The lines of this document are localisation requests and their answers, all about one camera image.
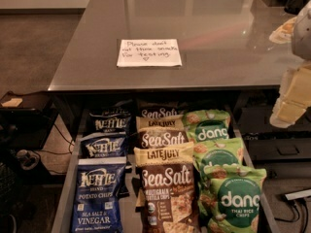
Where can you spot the back blue Kettle chip bag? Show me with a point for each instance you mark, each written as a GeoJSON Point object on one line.
{"type": "Point", "coordinates": [113, 119]}

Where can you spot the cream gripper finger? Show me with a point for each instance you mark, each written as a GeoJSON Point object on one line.
{"type": "Point", "coordinates": [285, 114]}

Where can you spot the back brown Late July bag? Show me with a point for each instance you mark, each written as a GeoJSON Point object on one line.
{"type": "Point", "coordinates": [157, 109]}

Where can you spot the front green Dang chip bag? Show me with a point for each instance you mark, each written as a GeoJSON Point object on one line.
{"type": "Point", "coordinates": [230, 194]}

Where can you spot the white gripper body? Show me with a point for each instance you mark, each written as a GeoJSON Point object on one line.
{"type": "Point", "coordinates": [302, 33]}

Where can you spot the middle brown Late July bag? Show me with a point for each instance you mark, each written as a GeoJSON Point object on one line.
{"type": "Point", "coordinates": [155, 133]}

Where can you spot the brown late july bag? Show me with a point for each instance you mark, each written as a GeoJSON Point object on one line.
{"type": "Point", "coordinates": [157, 109]}
{"type": "Point", "coordinates": [167, 181]}
{"type": "Point", "coordinates": [155, 133]}

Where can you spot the back green Dang chip bag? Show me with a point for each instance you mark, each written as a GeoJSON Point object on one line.
{"type": "Point", "coordinates": [204, 125]}

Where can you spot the middle blue Kettle chip bag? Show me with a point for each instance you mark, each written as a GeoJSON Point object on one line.
{"type": "Point", "coordinates": [100, 145]}

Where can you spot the green dang chip bag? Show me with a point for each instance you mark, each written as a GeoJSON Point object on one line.
{"type": "Point", "coordinates": [230, 194]}
{"type": "Point", "coordinates": [204, 125]}
{"type": "Point", "coordinates": [218, 152]}

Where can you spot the middle green Dang chip bag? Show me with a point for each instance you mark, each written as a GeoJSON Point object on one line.
{"type": "Point", "coordinates": [218, 152]}

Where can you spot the front blue Kettle chip bag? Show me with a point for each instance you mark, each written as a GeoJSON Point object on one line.
{"type": "Point", "coordinates": [96, 206]}

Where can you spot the front brown Late July bag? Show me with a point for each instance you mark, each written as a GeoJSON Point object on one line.
{"type": "Point", "coordinates": [167, 181]}

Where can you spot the blue kettle chip bag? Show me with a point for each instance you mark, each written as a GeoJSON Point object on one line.
{"type": "Point", "coordinates": [100, 145]}
{"type": "Point", "coordinates": [96, 206]}
{"type": "Point", "coordinates": [113, 119]}

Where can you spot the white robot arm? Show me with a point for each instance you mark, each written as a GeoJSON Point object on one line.
{"type": "Point", "coordinates": [297, 32]}

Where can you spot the white handwritten paper note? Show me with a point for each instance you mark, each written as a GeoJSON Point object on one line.
{"type": "Point", "coordinates": [149, 53]}

